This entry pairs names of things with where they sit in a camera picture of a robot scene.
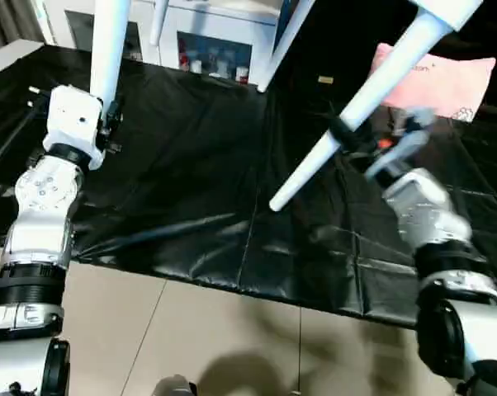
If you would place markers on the white plastic table leg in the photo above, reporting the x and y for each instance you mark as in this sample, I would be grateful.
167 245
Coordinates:
158 21
110 49
286 41
372 91

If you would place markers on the grey window curtain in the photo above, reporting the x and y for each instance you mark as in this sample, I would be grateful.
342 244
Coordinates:
9 21

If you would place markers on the pink pillow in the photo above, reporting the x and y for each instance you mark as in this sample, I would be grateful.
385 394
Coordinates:
447 82

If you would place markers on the black cabinet with gold label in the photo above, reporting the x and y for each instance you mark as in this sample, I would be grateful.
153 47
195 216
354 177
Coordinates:
331 41

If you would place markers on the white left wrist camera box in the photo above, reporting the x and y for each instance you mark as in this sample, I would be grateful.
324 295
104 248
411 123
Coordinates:
73 124

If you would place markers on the white glass-door cabinet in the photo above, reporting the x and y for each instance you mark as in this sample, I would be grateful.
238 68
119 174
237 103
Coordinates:
215 37

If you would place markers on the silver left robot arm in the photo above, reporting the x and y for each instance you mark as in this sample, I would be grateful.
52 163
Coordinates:
38 239

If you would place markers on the red bottle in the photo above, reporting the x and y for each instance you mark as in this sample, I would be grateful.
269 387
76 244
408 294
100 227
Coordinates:
183 59

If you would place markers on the black work mat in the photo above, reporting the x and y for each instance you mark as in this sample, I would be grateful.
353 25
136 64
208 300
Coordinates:
199 165

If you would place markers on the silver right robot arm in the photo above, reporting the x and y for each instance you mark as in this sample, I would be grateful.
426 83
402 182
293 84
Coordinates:
447 247

